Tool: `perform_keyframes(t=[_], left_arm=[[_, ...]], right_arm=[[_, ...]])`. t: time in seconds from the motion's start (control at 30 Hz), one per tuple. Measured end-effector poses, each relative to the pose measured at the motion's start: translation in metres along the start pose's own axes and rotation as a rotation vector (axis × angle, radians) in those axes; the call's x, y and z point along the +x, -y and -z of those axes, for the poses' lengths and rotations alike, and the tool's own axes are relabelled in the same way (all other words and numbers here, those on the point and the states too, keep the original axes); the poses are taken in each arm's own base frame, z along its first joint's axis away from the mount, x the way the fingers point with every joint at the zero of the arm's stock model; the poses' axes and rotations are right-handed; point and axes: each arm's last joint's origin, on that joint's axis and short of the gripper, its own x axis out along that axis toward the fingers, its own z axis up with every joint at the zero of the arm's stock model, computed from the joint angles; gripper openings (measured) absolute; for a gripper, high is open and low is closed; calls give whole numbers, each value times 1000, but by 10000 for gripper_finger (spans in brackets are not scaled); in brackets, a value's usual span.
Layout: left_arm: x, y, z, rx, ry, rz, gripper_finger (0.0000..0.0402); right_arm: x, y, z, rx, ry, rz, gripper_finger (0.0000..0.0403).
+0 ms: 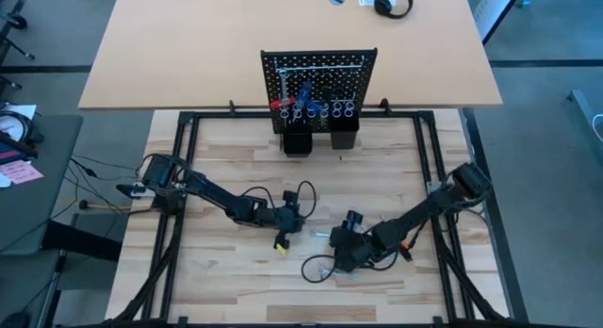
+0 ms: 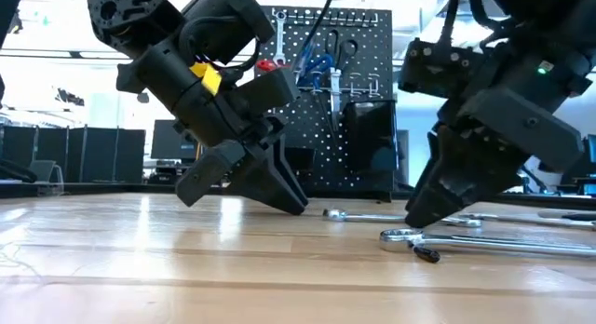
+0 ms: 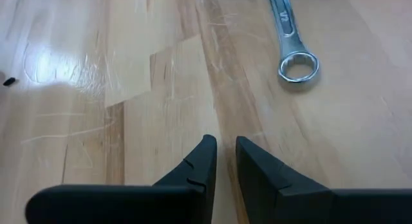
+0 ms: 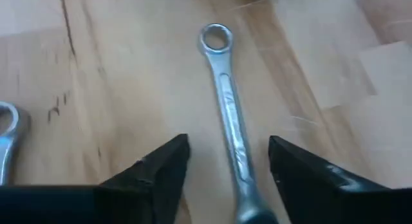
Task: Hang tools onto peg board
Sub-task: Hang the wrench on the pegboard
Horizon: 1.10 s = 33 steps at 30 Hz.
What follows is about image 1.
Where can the black headphones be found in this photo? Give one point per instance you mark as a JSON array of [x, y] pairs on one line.
[[384, 5]]

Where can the grey power strip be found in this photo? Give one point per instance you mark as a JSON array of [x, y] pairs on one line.
[[584, 109]]

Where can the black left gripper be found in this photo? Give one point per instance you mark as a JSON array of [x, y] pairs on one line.
[[289, 215]]

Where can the pink sticky notes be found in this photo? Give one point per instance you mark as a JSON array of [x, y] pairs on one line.
[[21, 172]]

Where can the black chair base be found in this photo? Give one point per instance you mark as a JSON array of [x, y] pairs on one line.
[[16, 21]]

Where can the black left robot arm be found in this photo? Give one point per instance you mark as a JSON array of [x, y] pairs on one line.
[[216, 193]]

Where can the grey orange utility knife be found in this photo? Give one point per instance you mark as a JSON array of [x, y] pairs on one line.
[[404, 245]]

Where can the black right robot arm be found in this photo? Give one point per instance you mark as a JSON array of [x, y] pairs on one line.
[[424, 210]]

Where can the black box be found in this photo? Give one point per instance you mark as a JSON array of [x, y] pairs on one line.
[[80, 241]]

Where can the yellow tag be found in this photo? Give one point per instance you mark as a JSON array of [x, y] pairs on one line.
[[281, 248]]

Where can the black aluminium rig frame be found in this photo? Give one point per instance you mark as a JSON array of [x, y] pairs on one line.
[[235, 115]]

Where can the black perforated pegboard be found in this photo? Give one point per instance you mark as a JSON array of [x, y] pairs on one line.
[[348, 83]]

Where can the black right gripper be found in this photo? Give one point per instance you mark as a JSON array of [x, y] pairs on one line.
[[351, 245]]

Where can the beige desk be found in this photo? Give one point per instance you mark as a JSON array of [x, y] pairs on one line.
[[188, 50]]

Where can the large black pegboard bin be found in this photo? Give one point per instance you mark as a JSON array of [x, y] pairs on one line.
[[298, 144]]

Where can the grey table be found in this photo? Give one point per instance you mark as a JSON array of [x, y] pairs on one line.
[[28, 210]]

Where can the white paper sheet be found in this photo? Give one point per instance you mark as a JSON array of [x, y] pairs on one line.
[[21, 110]]

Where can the white multi-hook rail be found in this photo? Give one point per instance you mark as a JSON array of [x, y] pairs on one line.
[[325, 67]]

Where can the white partition panel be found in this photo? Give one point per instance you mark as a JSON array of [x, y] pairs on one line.
[[487, 7]]

